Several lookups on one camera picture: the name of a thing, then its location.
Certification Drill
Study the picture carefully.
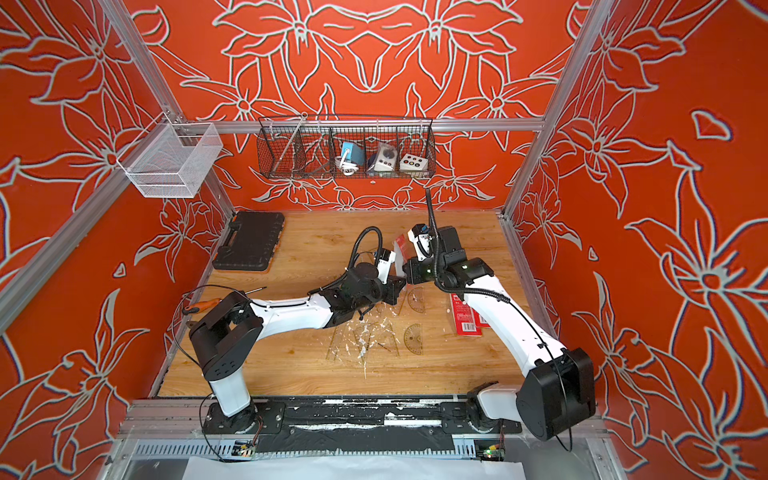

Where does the clear triangle ruler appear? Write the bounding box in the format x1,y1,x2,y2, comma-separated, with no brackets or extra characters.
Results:
374,303,404,318
369,319,399,356

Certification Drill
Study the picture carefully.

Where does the clear protractor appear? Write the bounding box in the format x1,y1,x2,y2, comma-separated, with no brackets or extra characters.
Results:
403,323,423,355
406,287,427,314

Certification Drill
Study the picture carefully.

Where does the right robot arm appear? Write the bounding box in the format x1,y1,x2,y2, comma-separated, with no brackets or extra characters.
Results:
405,192,596,441

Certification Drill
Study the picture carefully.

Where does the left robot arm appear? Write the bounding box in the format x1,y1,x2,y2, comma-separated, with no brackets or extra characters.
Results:
188,226,405,419

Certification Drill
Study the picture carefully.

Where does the white dotted cube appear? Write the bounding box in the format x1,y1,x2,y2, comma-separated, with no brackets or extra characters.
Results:
399,153,428,175

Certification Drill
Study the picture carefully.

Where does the white grey device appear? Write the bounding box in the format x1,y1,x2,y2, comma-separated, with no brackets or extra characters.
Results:
368,143,398,174

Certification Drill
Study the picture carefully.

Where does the blue white box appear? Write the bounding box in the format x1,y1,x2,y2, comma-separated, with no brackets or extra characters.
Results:
340,142,366,166

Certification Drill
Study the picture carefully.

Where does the black tool case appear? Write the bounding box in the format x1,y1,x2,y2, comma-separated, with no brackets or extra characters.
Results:
212,210,285,272

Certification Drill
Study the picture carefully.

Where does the white mesh basket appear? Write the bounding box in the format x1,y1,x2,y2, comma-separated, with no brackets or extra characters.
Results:
118,123,223,199

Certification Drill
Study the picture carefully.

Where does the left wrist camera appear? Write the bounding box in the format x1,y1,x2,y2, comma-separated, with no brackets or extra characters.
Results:
376,248,397,284

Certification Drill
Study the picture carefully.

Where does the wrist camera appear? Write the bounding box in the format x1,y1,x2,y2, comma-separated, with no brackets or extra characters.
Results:
376,248,397,284
407,223,433,261

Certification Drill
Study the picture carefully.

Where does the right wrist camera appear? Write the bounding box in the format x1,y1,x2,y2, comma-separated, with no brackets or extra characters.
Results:
407,223,433,261

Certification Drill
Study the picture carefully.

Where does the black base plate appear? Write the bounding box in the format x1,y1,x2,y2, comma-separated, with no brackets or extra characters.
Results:
198,396,523,459

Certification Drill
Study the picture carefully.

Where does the black wire basket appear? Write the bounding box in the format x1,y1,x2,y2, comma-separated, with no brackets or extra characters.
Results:
256,114,437,180

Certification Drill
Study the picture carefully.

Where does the orange handled screwdriver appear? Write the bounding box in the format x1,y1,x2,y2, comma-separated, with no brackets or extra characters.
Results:
180,284,264,316

